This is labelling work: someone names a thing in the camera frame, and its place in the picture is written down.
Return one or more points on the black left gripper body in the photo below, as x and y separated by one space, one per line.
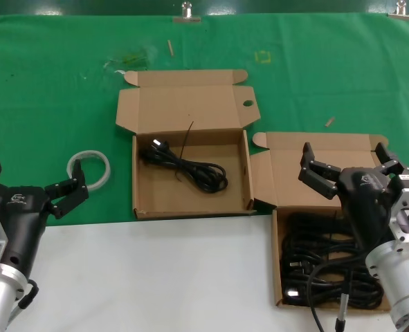
24 221

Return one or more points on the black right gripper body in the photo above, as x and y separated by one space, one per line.
366 204

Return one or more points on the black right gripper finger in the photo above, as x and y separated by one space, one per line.
320 176
395 165

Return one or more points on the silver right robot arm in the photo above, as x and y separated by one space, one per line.
403 280

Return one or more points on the open cardboard box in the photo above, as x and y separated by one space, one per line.
190 103
287 166

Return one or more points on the clear tape roll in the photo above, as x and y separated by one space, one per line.
105 162

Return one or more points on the short wooden stick piece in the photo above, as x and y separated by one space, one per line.
330 121

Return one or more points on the green table cloth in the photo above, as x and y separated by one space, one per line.
52 103

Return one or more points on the small white tape scrap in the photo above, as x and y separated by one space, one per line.
120 71

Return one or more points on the clear plastic wrapper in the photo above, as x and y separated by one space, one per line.
131 58

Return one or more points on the silver binder clip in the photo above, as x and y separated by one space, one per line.
187 19
401 15

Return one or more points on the long wooden stick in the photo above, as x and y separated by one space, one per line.
170 47

